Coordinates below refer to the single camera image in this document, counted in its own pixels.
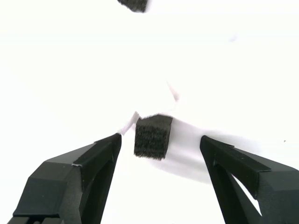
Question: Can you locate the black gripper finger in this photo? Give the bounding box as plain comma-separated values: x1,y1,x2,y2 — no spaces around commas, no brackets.
200,135,299,224
7,132,123,224

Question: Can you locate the black foam cube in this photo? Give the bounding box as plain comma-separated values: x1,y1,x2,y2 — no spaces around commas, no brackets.
133,114,174,162
116,0,150,14

